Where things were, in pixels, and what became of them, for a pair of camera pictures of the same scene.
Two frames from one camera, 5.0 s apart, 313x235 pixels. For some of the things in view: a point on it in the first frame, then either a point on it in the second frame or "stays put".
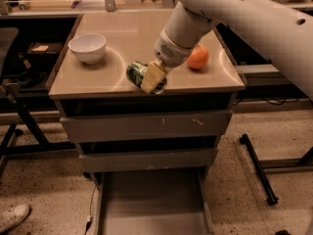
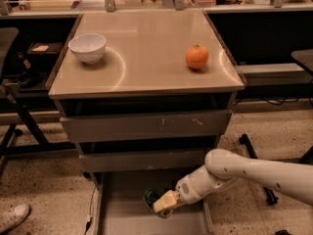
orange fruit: [199, 58] stays put
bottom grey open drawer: [153, 202] stays put
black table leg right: [269, 196] stays put
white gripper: [172, 53] → [186, 189]
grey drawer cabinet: [152, 153] stays put
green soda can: [136, 72] → [150, 197]
